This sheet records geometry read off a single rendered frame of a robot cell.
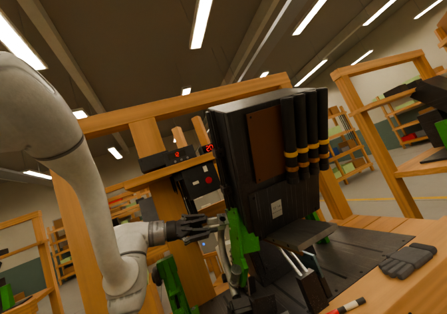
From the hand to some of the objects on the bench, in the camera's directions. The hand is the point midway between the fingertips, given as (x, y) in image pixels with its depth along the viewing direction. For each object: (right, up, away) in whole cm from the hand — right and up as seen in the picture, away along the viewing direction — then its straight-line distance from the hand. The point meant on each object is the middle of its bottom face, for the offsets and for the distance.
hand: (216, 223), depth 85 cm
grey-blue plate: (+37, -19, -13) cm, 44 cm away
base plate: (+26, -27, -2) cm, 38 cm away
